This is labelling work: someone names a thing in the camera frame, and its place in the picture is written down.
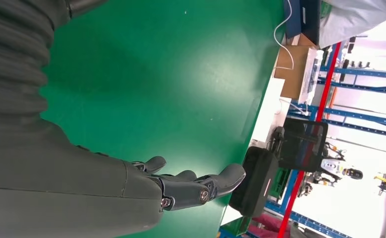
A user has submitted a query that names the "blue metal shelf rack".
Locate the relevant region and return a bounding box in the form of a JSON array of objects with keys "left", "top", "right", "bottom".
[{"left": 288, "top": 43, "right": 386, "bottom": 140}]

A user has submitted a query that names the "pink cloth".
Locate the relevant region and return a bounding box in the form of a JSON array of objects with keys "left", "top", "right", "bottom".
[{"left": 247, "top": 214, "right": 292, "bottom": 238}]

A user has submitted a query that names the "green plastic crate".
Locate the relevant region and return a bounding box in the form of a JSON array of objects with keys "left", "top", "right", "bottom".
[{"left": 269, "top": 167, "right": 292, "bottom": 201}]

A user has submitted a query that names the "brown cardboard box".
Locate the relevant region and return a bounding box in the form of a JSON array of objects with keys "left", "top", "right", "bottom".
[{"left": 274, "top": 33, "right": 319, "bottom": 100}]

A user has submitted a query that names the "black zip case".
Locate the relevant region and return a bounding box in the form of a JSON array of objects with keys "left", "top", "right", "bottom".
[{"left": 228, "top": 146, "right": 280, "bottom": 218}]

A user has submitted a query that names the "white cable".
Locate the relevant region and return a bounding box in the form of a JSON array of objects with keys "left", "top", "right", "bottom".
[{"left": 273, "top": 0, "right": 295, "bottom": 71}]

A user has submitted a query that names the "green table board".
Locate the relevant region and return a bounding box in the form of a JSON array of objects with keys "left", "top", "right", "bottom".
[{"left": 40, "top": 0, "right": 287, "bottom": 238}]

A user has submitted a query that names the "black remote controller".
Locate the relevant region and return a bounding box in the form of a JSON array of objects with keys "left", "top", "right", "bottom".
[{"left": 271, "top": 118, "right": 330, "bottom": 174}]

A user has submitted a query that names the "dark blue folio case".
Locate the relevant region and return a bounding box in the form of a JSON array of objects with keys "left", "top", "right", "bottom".
[{"left": 284, "top": 0, "right": 322, "bottom": 46}]

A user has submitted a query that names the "white and black device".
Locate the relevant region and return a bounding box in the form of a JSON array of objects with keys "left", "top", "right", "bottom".
[{"left": 311, "top": 143, "right": 364, "bottom": 188}]

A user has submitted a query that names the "person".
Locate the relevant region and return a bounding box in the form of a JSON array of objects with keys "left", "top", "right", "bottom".
[{"left": 318, "top": 0, "right": 386, "bottom": 49}]

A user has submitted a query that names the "small yellow tool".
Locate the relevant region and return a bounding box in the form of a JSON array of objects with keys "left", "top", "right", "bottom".
[{"left": 373, "top": 173, "right": 386, "bottom": 188}]

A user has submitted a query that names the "flat white box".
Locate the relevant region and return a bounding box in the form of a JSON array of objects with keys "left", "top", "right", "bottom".
[{"left": 250, "top": 76, "right": 286, "bottom": 144}]

